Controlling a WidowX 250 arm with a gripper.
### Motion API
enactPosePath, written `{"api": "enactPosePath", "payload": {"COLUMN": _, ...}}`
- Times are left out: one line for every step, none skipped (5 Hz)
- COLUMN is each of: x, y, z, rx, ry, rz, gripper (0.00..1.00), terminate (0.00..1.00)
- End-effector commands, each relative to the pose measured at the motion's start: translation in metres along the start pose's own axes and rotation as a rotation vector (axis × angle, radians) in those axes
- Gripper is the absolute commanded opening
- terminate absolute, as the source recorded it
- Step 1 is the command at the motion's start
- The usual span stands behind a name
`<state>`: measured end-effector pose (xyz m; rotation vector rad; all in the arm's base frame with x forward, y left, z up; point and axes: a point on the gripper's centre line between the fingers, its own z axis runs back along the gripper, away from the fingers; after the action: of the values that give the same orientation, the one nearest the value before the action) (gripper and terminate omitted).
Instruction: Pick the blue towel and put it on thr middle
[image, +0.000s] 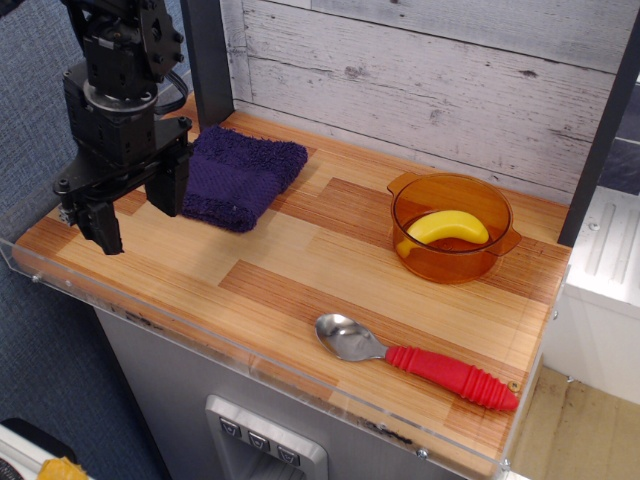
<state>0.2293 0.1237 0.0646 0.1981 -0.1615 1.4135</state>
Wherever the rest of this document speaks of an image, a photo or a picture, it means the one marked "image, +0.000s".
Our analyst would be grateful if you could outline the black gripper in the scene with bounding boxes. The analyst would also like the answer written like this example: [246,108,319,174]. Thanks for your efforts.
[53,94,192,255]

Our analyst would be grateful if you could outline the dark blue towel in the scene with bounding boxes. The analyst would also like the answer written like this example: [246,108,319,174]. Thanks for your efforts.
[182,126,308,233]

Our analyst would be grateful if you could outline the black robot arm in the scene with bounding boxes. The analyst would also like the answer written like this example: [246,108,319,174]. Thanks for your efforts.
[53,1,192,255]

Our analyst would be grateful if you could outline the grey toy kitchen cabinet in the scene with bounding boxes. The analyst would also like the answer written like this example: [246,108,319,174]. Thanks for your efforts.
[97,311,455,479]

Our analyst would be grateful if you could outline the silver button control panel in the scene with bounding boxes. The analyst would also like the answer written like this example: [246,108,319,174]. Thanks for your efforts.
[205,395,329,479]

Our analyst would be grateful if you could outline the yellow object at corner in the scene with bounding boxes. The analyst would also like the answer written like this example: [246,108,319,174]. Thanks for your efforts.
[36,457,89,480]

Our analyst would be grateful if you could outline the yellow toy banana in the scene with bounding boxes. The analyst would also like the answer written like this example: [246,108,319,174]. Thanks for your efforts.
[395,210,489,258]

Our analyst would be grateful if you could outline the orange transparent plastic pot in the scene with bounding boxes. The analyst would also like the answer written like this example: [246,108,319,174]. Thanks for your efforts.
[387,173,521,284]

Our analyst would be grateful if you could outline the clear acrylic edge guard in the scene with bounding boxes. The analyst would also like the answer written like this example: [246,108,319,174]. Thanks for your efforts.
[0,189,571,480]

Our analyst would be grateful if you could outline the white toy sink unit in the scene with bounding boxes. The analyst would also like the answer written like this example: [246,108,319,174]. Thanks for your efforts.
[542,187,639,403]

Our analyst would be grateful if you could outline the dark grey left post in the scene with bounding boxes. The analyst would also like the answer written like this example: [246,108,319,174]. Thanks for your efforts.
[181,0,235,128]

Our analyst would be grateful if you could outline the dark grey post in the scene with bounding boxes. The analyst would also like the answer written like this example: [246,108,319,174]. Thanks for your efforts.
[181,0,235,128]
[557,13,639,247]

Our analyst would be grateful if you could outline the red handled metal spoon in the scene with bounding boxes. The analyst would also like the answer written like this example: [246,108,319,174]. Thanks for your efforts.
[315,313,519,411]

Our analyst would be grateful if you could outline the dark grey right post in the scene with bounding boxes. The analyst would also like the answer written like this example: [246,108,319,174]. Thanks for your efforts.
[557,13,639,247]

